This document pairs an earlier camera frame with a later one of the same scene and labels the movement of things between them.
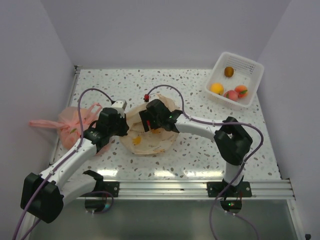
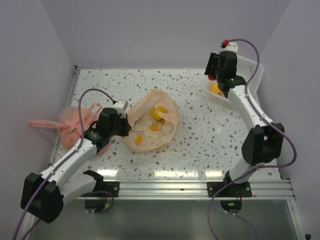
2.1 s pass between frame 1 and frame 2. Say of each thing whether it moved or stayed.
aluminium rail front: stayed
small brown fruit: stayed
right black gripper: moved
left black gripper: stayed
